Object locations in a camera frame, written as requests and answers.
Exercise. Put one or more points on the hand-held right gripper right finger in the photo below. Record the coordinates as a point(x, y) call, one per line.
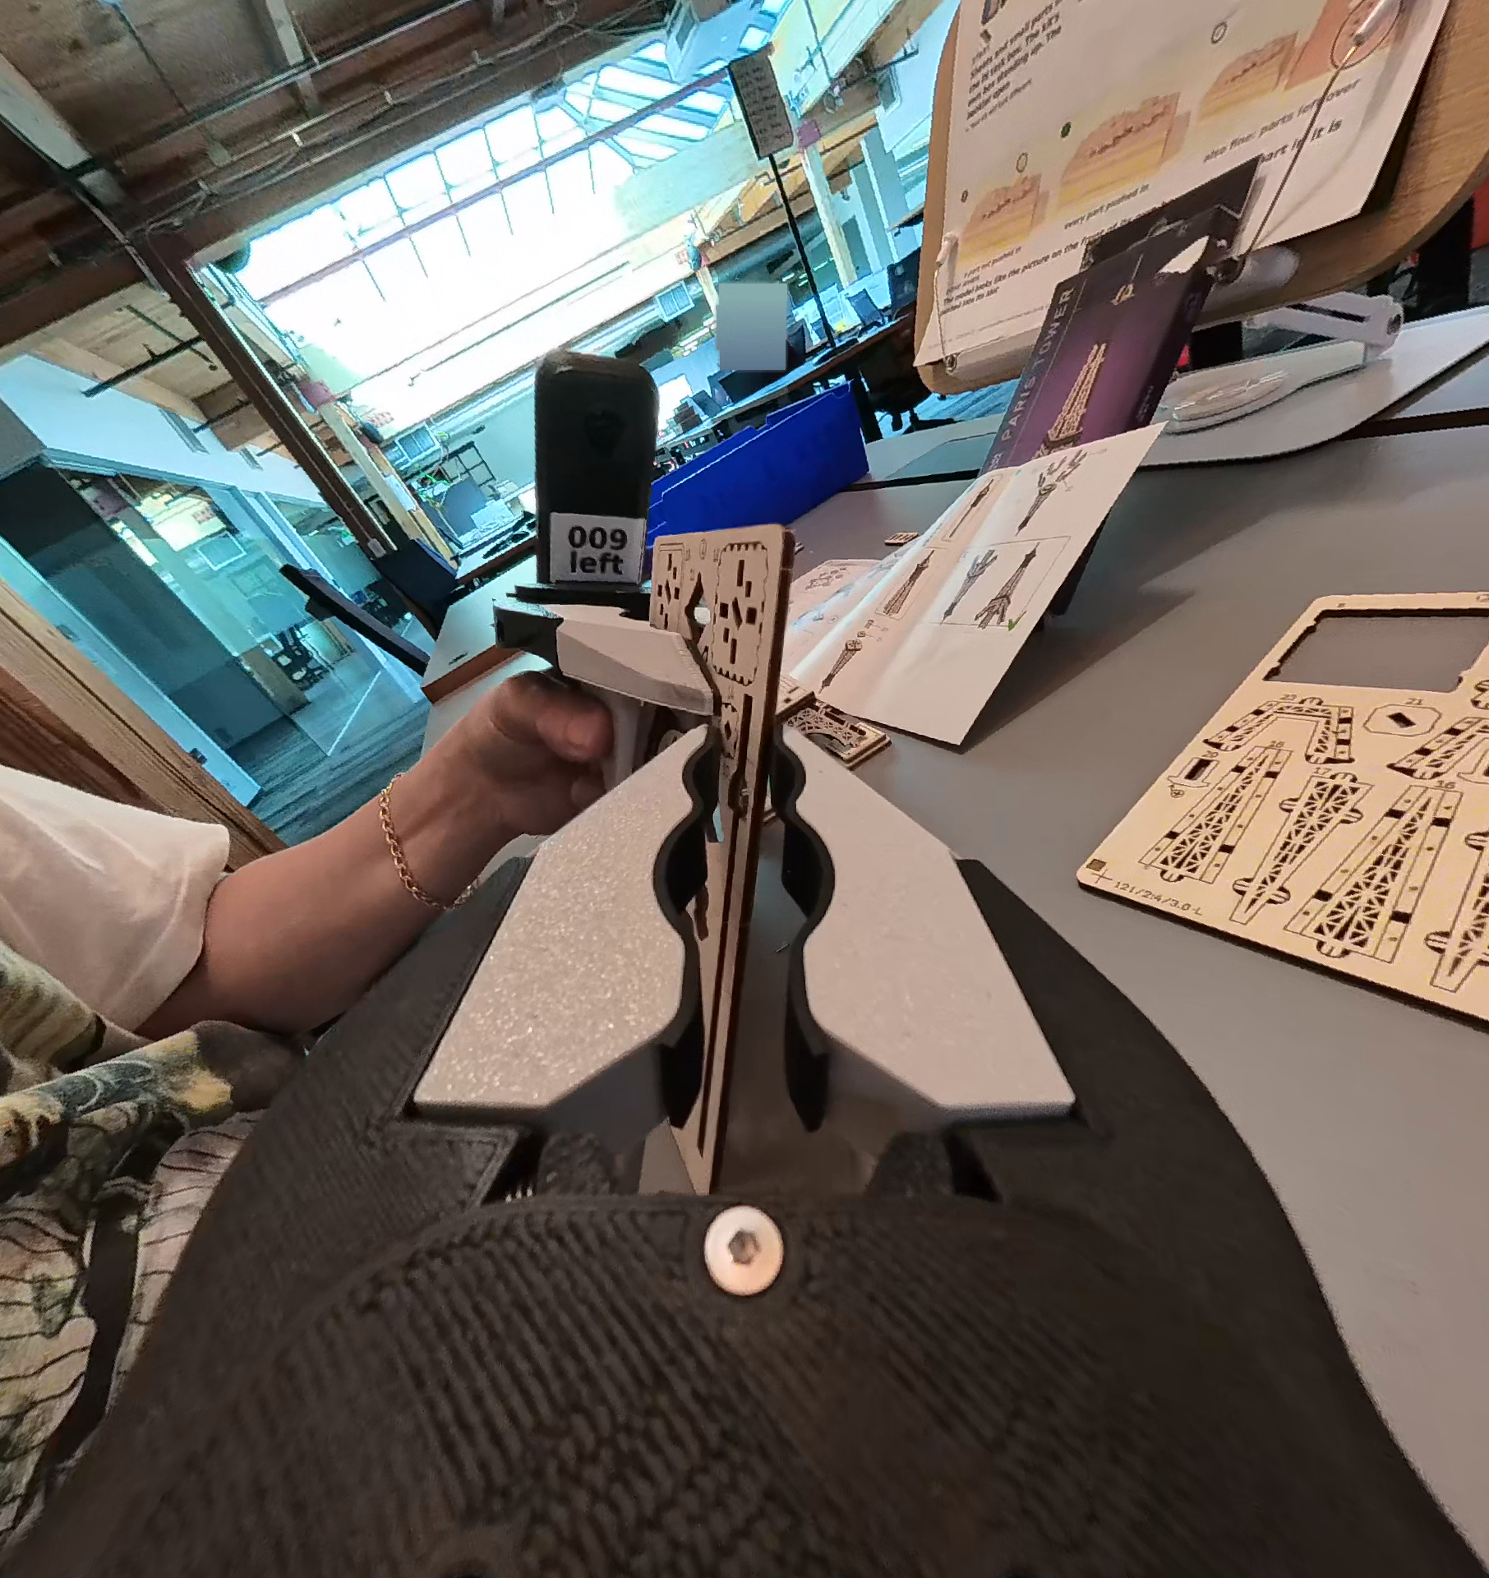
point(942, 986)

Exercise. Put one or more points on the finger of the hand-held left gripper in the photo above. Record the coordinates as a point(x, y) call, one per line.
point(634, 665)

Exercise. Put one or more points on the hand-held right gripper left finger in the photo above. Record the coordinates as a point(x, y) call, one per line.
point(536, 986)

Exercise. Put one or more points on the wooden arch puzzle sheet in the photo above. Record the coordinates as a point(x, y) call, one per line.
point(764, 689)

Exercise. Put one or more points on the person's left forearm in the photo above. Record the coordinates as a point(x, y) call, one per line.
point(301, 900)

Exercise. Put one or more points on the grey desk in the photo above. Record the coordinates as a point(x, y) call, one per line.
point(930, 456)
point(474, 635)
point(1311, 1171)

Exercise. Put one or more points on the person's left hand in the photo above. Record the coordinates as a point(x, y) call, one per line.
point(536, 751)

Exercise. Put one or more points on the blue plastic bin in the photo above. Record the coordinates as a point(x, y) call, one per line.
point(757, 475)

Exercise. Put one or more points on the wooden tower model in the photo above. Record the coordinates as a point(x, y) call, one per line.
point(838, 727)

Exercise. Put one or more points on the wooden tower puzzle sheet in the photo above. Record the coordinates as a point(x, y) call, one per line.
point(1140, 863)

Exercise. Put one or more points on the white instruction booklet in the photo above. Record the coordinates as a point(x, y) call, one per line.
point(942, 703)

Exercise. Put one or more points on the white printed t-shirt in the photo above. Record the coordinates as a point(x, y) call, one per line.
point(80, 887)

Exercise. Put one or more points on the dark purple puzzle box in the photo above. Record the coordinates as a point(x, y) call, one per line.
point(1140, 309)

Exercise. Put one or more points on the white striped cloth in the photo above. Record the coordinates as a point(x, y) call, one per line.
point(30, 1355)

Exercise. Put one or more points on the printed instruction paper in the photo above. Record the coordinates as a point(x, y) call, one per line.
point(1190, 123)

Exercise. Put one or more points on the wooden board book stand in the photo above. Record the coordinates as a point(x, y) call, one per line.
point(1473, 123)

